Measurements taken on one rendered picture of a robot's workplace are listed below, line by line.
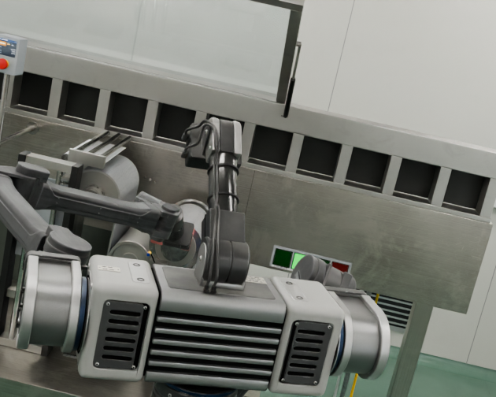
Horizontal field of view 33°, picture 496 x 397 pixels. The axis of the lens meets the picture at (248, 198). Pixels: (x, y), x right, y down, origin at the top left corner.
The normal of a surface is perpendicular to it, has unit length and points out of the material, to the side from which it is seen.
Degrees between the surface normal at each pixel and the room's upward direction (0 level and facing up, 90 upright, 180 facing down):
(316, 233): 90
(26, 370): 0
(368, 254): 90
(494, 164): 90
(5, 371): 0
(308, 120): 90
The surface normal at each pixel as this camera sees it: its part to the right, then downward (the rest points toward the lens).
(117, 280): 0.21, -0.95
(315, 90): -0.09, 0.23
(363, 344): 0.29, -0.08
